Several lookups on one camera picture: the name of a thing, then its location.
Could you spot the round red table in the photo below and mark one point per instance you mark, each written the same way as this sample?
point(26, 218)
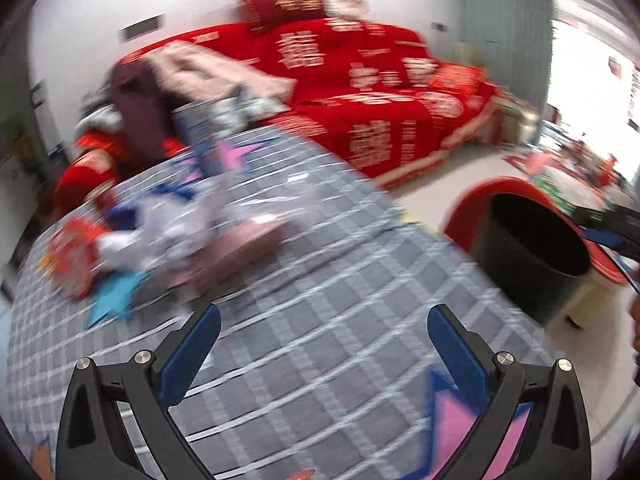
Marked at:
point(555, 180)

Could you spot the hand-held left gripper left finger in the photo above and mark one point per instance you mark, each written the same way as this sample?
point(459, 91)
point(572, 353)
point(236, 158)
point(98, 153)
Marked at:
point(192, 345)

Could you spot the grey checked tablecloth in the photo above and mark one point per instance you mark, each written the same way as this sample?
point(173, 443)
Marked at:
point(325, 320)

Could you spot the maroon garment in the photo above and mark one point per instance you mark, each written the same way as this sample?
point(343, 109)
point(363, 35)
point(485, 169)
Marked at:
point(140, 110)

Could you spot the black wall panel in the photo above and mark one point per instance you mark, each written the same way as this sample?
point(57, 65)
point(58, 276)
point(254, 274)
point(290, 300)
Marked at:
point(142, 29)

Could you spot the red orange snack wrapper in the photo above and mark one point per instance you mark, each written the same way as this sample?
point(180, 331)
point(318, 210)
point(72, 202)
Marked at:
point(75, 255)

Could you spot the tall blue white can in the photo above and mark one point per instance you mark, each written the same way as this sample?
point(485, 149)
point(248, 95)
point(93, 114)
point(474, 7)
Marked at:
point(200, 135)

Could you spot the red pillow white characters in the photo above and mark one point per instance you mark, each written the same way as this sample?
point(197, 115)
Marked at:
point(280, 2)

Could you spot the pink box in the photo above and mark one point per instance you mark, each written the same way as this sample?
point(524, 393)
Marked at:
point(235, 255)

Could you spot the beige armchair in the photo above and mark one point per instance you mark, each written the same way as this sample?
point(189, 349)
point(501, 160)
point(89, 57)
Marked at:
point(505, 110)

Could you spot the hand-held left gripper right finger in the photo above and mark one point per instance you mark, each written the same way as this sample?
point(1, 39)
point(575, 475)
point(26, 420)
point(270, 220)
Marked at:
point(455, 350)

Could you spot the black trash bin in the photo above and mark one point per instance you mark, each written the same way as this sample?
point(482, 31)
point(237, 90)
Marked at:
point(525, 260)

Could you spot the red patterned square cushion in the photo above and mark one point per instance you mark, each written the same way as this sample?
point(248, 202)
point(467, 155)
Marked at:
point(457, 77)

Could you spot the photo print pillow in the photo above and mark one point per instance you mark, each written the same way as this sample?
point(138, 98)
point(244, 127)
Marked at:
point(352, 7)

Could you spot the red covered sofa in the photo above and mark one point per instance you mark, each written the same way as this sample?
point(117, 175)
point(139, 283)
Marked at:
point(350, 110)

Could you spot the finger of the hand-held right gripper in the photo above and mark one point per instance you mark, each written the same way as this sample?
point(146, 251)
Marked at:
point(602, 219)

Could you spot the grey green curtain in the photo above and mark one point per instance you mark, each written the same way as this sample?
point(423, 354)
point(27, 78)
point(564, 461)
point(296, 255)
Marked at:
point(505, 20)

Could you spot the patterned white grey cloth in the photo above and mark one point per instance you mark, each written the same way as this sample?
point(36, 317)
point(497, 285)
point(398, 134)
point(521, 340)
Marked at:
point(255, 105)

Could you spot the grey blue cloth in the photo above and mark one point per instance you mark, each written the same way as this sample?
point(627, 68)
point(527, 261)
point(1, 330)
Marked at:
point(100, 110)

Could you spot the white paper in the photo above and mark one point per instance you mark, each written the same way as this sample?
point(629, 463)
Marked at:
point(155, 235)

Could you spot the red round stool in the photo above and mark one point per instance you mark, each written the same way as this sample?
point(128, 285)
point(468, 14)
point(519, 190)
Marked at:
point(465, 210)

